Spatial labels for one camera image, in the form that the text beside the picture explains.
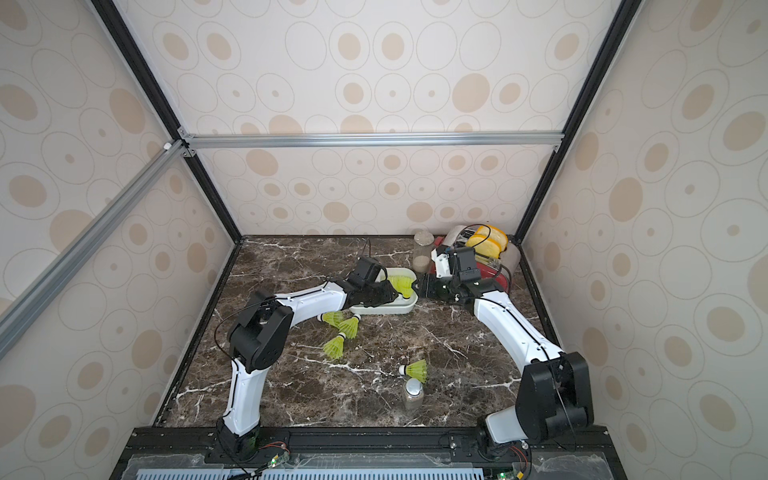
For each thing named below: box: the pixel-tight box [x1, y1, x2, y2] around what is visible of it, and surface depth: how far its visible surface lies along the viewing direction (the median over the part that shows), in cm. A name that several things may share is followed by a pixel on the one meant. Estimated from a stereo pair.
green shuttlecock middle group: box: [338, 314, 361, 339], surface depth 96 cm
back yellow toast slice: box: [476, 225, 509, 250], surface depth 93 cm
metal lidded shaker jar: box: [405, 378, 425, 410], surface depth 74 cm
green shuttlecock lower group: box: [323, 332, 347, 359], surface depth 91 cm
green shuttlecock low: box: [398, 359, 428, 383], surface depth 85 cm
